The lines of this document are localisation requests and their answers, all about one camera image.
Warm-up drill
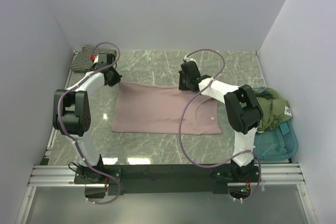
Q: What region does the pink tank top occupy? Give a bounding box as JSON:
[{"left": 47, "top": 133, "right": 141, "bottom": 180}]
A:
[{"left": 112, "top": 82, "right": 222, "bottom": 135}]

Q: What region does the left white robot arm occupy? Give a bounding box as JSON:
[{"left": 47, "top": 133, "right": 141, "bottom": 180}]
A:
[{"left": 52, "top": 53, "right": 122, "bottom": 183}]

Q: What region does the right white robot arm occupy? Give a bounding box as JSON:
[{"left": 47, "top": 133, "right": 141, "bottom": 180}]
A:
[{"left": 178, "top": 60, "right": 263, "bottom": 182}]

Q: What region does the striped folded tank top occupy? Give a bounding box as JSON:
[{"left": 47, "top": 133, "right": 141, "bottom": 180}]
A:
[{"left": 70, "top": 45, "right": 117, "bottom": 72}]

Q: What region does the green tank top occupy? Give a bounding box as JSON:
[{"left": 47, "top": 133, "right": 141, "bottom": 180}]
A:
[{"left": 253, "top": 87, "right": 292, "bottom": 133}]

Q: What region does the black base beam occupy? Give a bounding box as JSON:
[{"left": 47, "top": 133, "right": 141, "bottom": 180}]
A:
[{"left": 74, "top": 163, "right": 260, "bottom": 196}]

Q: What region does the teal plastic bin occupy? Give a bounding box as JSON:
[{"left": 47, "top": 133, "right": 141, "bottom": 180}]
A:
[{"left": 251, "top": 87, "right": 299, "bottom": 162}]

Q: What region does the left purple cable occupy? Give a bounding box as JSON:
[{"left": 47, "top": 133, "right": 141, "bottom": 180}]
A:
[{"left": 57, "top": 41, "right": 123, "bottom": 205}]

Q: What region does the purple cable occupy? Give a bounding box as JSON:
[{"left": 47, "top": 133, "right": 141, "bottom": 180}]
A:
[
  {"left": 57, "top": 41, "right": 123, "bottom": 205},
  {"left": 178, "top": 49, "right": 263, "bottom": 205}
]

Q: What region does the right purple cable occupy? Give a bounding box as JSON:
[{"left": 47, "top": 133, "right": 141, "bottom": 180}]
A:
[{"left": 178, "top": 49, "right": 263, "bottom": 205}]

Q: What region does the aluminium rail frame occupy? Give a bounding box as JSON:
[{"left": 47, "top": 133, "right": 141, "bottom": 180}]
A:
[{"left": 17, "top": 50, "right": 307, "bottom": 223}]

